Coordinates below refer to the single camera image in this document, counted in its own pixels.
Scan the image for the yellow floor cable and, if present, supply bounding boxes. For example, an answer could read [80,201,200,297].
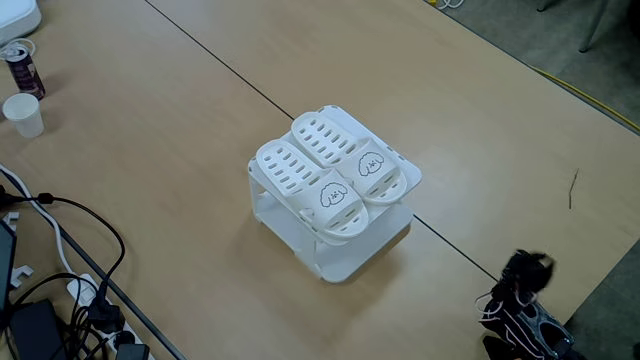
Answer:
[529,64,640,134]

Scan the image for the dark purple drink can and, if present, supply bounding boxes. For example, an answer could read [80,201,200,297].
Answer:
[4,45,47,101]

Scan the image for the white flat device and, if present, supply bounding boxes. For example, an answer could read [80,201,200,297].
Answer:
[0,0,43,46]

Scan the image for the long white cable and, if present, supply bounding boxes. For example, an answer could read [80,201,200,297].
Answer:
[0,163,76,279]

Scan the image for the dark laptop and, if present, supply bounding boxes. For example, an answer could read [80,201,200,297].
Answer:
[0,219,17,314]

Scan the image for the thin black cable bundle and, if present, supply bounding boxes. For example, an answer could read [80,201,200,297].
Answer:
[9,272,109,360]

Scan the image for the black cable with ferrite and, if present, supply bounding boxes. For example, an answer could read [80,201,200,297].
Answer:
[0,185,126,306]

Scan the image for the black power plug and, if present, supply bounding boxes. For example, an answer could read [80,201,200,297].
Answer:
[88,294,126,334]

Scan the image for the white dog-print slipper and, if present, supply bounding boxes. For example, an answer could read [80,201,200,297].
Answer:
[254,139,370,241]
[290,111,409,206]

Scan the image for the white paper cup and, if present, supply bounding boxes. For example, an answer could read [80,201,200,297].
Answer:
[1,92,45,140]

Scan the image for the thin brown twig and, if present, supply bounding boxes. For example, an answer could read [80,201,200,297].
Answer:
[567,168,580,210]

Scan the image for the white power strip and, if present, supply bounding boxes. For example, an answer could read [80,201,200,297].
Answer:
[66,273,157,360]

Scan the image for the white two-tier shoe rack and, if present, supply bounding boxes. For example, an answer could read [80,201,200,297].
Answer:
[247,104,423,285]

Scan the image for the grey chair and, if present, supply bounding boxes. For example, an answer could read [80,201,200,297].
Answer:
[536,0,612,54]

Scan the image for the black power adapter brick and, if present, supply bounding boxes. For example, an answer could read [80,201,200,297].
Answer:
[8,299,67,360]

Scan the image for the black plug-in adapter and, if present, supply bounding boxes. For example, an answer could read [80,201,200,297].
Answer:
[114,342,151,360]

